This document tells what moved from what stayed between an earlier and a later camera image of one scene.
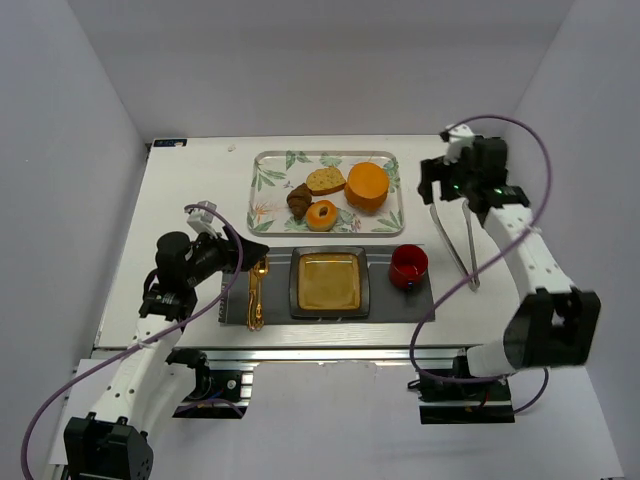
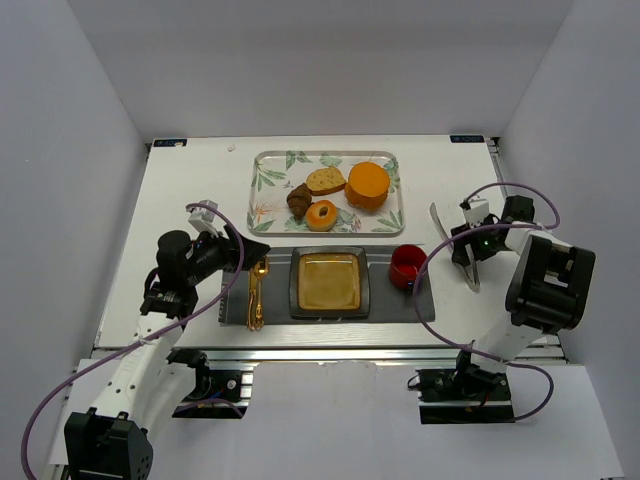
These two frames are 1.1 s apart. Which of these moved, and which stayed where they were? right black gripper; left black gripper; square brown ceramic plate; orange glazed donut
Moved: right black gripper
Stayed: square brown ceramic plate; orange glazed donut; left black gripper
